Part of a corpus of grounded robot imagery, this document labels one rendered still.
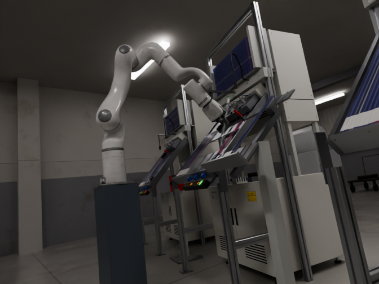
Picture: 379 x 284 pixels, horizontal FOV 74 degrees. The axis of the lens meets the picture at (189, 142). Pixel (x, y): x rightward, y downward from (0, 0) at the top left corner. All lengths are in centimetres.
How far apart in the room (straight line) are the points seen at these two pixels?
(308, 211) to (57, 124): 444
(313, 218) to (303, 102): 82
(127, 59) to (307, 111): 132
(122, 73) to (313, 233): 155
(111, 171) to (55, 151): 376
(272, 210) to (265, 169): 19
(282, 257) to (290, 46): 154
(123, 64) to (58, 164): 376
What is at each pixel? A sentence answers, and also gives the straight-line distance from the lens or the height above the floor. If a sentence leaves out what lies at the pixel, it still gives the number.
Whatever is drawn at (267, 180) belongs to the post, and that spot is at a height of 62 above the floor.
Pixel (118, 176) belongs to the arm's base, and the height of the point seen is 74.
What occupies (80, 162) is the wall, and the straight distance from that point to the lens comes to 517.
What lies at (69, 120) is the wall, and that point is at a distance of 531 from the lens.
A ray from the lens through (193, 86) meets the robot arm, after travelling 146.
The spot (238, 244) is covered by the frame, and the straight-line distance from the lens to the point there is 151.
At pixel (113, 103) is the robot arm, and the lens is 145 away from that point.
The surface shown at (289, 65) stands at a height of 144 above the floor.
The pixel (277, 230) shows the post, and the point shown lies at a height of 39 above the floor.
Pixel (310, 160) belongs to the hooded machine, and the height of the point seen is 81.
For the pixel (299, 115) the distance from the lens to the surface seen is 200.
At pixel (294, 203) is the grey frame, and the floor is 45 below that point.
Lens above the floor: 64
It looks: 10 degrees up
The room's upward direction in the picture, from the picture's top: 8 degrees counter-clockwise
